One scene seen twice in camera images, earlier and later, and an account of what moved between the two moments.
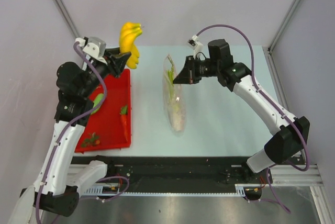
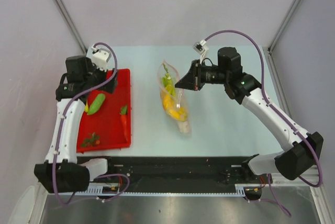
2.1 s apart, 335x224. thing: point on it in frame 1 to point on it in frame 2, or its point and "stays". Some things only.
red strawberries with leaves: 91,141 stays
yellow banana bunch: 128,32 to 177,112
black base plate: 176,171 stays
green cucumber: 97,101 stays
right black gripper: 188,75 to 193,80
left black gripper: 115,65 to 109,88
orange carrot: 124,113 stays
